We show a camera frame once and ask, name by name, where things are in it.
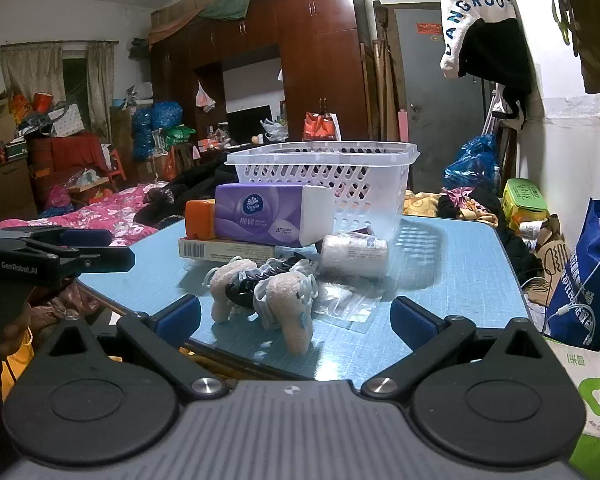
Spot blue crinkled plastic bag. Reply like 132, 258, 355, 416
442, 135, 501, 191

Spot brown padded garment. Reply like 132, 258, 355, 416
27, 280, 112, 323

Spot clear plastic bag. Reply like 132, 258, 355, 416
312, 280, 381, 333

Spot orange box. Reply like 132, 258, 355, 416
185, 199, 217, 241

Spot pink floral blanket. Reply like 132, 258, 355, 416
0, 182, 171, 248

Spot beige patterned curtain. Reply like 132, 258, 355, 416
0, 42, 66, 106
86, 42, 116, 146

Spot orange and white plastic bag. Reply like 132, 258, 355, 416
302, 111, 342, 143

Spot wooden planks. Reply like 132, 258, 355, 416
372, 2, 401, 141

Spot brown wooden wardrobe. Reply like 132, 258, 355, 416
150, 0, 376, 157

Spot yellow blanket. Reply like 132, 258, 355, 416
402, 192, 498, 226

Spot white crumpled plastic bag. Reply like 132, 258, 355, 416
260, 117, 290, 142

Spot blue shopping bag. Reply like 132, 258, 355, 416
547, 197, 600, 358

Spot black monitor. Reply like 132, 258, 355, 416
226, 105, 273, 143

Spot purple tissue pack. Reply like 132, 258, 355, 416
214, 182, 335, 249

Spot white cable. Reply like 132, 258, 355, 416
522, 237, 600, 333

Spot beige fluffy plush item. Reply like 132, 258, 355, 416
202, 257, 317, 357

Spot brown paper bag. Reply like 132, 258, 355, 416
522, 215, 573, 306

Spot yellow garment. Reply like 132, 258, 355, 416
0, 330, 35, 401

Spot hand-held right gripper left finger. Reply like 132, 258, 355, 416
35, 294, 230, 402

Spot blue sacks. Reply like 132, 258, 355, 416
132, 101, 183, 161

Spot white wrapped roll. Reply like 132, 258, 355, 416
320, 234, 388, 278

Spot white hooded sweatshirt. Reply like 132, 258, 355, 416
440, 0, 518, 79

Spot flat cream box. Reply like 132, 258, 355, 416
178, 236, 281, 263

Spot black and floral clothes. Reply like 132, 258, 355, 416
437, 187, 543, 281

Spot black hanging garment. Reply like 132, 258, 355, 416
457, 17, 533, 121

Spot grey door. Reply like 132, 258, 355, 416
380, 2, 491, 193

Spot small white plastic bag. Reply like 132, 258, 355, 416
195, 81, 217, 113

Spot black clothing pile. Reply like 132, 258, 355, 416
135, 152, 241, 231

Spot black hair claw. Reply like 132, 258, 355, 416
224, 252, 306, 307

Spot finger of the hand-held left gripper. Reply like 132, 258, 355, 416
22, 242, 136, 275
0, 226, 113, 247

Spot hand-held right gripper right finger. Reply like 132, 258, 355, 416
361, 296, 563, 402

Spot red stool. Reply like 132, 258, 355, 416
102, 145, 127, 183

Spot white plastic basket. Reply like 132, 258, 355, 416
226, 141, 421, 235

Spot green box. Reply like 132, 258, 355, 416
502, 178, 548, 231

